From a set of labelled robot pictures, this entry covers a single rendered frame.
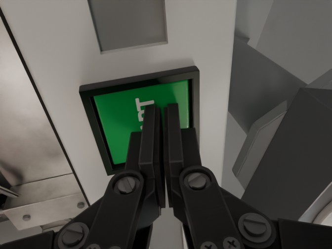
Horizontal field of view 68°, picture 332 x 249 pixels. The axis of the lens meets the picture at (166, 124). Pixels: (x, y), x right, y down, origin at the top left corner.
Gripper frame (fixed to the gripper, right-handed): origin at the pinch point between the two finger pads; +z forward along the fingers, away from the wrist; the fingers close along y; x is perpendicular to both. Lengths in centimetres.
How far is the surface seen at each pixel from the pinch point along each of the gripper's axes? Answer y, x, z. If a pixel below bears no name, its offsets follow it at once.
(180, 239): 0.3, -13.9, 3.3
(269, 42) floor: 49, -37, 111
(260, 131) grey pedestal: 12.9, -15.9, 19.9
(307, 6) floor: 65, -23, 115
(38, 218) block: -13.1, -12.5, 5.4
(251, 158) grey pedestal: 12.2, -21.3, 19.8
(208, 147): 2.5, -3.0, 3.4
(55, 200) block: -10.9, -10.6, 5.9
